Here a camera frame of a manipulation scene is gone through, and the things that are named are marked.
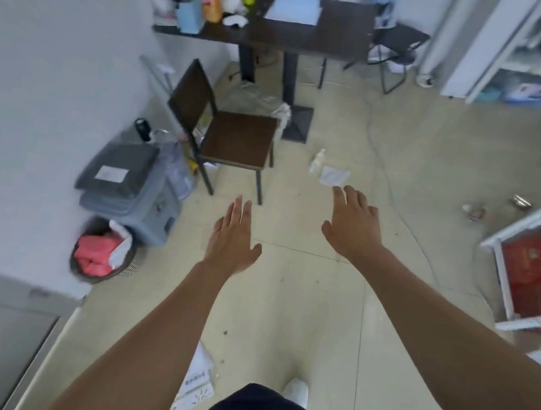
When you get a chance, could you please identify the person's left forearm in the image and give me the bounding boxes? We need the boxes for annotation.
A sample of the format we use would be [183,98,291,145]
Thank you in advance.
[45,243,234,410]

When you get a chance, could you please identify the white shoe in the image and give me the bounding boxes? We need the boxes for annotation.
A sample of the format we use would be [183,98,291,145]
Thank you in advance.
[281,377,311,410]

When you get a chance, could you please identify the person's right hand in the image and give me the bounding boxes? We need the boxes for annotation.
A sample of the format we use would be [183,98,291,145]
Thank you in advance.
[317,183,391,267]

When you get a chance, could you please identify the black bottle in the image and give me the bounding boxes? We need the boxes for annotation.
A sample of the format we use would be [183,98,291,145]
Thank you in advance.
[132,117,155,144]

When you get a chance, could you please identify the white crumpled paper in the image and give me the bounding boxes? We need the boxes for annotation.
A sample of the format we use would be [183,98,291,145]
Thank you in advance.
[318,165,352,189]

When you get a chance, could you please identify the orange bottle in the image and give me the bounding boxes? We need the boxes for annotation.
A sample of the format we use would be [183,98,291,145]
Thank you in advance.
[198,0,225,25]

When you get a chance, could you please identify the blue and white carton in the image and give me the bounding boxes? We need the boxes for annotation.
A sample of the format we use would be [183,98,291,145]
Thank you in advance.
[503,79,541,108]

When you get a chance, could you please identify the small white bottle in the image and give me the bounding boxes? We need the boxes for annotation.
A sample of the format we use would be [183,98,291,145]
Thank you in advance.
[308,147,327,176]

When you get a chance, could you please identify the dark wooden table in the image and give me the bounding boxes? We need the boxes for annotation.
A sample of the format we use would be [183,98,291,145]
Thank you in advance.
[141,0,378,150]

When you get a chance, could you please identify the dark round wastebasket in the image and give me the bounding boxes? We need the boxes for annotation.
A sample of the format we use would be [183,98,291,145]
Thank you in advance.
[67,214,143,290]

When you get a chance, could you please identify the brown wooden chair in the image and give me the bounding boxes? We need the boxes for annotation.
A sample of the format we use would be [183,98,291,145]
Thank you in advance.
[156,56,287,207]

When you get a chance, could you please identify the white tall shelf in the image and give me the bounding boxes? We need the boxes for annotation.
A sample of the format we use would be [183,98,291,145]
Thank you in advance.
[464,0,541,114]

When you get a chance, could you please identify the pink plastic bag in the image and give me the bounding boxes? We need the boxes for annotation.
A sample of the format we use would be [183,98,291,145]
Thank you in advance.
[71,232,124,280]

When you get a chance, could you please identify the person's left hand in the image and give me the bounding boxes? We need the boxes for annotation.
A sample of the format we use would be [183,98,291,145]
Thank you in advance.
[201,192,269,280]

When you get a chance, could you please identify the person's right forearm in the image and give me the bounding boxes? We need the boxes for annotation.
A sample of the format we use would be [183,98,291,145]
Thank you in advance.
[331,242,541,410]

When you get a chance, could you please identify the black folding chair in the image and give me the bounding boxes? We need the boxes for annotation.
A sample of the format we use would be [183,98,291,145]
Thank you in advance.
[340,16,433,100]

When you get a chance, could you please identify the red box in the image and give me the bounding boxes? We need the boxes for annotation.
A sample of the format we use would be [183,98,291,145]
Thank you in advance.
[493,226,541,321]

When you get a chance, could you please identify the light blue box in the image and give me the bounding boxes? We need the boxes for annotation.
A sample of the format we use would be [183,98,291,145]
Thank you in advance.
[174,0,208,36]

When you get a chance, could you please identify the white paper bag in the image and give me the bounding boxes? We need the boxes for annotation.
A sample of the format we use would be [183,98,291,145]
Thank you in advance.
[166,337,222,410]

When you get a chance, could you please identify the small brown floor object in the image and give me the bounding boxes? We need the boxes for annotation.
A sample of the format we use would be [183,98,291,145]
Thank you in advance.
[461,202,488,223]

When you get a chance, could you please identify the grey plastic storage box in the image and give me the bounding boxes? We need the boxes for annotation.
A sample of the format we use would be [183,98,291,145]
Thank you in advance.
[68,134,190,251]

